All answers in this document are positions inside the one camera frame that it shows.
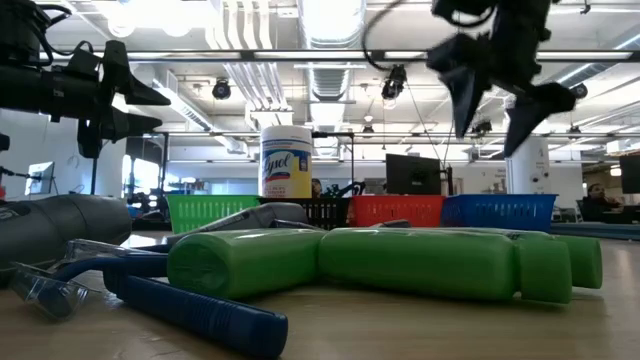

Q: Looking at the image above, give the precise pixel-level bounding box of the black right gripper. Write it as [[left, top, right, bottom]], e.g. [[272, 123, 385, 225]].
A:
[[426, 0, 578, 159]]

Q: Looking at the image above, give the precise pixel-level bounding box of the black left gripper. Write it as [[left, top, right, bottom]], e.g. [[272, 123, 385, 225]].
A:
[[49, 39, 172, 159]]

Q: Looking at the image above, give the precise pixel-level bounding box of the green travel bottle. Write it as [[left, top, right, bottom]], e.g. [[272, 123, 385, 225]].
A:
[[429, 226, 604, 290], [317, 227, 574, 305], [166, 228, 328, 301]]

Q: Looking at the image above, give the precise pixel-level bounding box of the blue razor with clear cap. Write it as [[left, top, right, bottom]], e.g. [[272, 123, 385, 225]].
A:
[[8, 238, 170, 322]]

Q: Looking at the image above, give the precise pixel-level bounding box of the blue ribbed-handle razor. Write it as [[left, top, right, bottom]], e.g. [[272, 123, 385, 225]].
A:
[[102, 268, 290, 360]]

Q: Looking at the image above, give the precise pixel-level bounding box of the white pillar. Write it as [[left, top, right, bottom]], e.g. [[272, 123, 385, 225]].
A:
[[504, 135, 552, 196]]

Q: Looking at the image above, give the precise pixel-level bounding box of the black ceiling spotlight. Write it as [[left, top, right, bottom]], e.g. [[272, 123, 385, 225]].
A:
[[380, 64, 408, 101], [211, 78, 233, 101]]

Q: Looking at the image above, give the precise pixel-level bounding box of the white-backed monitor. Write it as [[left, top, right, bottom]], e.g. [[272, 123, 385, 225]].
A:
[[24, 160, 57, 197]]

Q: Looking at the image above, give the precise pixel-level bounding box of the blue plastic basket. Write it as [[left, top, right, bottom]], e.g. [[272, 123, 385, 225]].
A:
[[439, 193, 559, 234]]

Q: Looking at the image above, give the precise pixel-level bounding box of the black computer monitor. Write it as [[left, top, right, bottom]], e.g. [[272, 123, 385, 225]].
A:
[[385, 153, 443, 197], [619, 154, 640, 196]]

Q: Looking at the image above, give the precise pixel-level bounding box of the green plastic basket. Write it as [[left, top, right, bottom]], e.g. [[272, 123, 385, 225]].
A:
[[166, 193, 262, 235]]

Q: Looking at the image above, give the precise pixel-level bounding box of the red plastic basket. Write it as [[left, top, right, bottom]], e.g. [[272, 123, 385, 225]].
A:
[[348, 194, 447, 229]]

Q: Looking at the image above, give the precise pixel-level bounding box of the Lysol wipes canister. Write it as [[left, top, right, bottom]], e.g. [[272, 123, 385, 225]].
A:
[[258, 124, 314, 200]]

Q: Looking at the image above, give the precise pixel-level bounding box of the black plastic basket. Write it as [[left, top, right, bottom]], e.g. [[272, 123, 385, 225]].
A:
[[258, 196, 352, 231]]

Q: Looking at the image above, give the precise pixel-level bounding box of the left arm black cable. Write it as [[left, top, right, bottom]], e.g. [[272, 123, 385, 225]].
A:
[[35, 3, 95, 57]]

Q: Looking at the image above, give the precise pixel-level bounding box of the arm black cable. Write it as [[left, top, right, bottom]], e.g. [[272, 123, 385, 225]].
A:
[[35, 3, 95, 57], [361, 0, 437, 72]]

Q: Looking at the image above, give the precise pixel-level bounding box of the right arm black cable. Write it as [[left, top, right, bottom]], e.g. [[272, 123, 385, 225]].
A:
[[361, 0, 437, 72]]

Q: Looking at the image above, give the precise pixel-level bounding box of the black overhead frame bar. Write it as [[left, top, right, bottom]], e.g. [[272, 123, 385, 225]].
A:
[[39, 48, 640, 64]]

